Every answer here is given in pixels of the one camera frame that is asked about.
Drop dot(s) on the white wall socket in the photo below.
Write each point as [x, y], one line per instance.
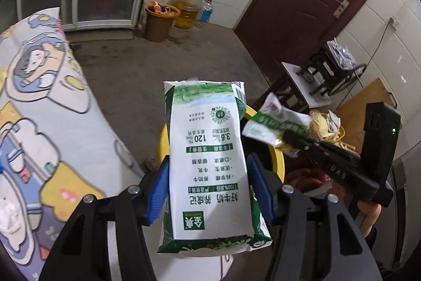
[393, 21]

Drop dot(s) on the wicker basket with husks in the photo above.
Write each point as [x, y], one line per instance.
[320, 128]

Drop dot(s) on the green white packet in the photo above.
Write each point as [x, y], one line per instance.
[266, 131]

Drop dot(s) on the grey plastic bag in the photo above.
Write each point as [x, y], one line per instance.
[342, 54]

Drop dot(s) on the yellow-rimmed trash bin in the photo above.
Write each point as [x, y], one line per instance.
[278, 165]

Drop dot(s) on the white machine stand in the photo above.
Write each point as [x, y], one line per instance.
[296, 83]

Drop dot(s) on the reddish sweet potato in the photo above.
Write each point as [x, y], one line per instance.
[306, 180]

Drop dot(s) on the cartoon printed tablecloth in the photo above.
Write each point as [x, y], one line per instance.
[49, 136]

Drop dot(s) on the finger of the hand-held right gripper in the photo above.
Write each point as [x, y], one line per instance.
[299, 140]

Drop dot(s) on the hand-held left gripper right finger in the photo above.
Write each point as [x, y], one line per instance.
[259, 188]

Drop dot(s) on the pile of orange snack wrappers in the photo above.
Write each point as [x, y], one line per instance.
[161, 8]

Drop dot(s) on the brown wooden door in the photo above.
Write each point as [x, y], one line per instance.
[306, 4]

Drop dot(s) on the person's right hand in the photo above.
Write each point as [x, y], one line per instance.
[368, 212]

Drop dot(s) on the brown plastic waste bin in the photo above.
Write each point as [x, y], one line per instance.
[159, 27]

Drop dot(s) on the white wrapper red label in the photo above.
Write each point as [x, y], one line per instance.
[272, 107]

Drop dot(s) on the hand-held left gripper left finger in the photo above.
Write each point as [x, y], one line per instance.
[158, 195]

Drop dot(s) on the black iron machine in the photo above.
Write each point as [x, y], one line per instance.
[324, 70]

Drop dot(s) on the large yellow oil jug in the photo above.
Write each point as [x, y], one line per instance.
[187, 4]

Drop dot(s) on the blue liquid plastic bottle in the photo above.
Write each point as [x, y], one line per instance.
[206, 13]

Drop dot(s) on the green white milk carton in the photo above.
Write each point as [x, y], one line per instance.
[207, 169]

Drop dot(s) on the wooden board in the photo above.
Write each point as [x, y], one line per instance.
[357, 103]

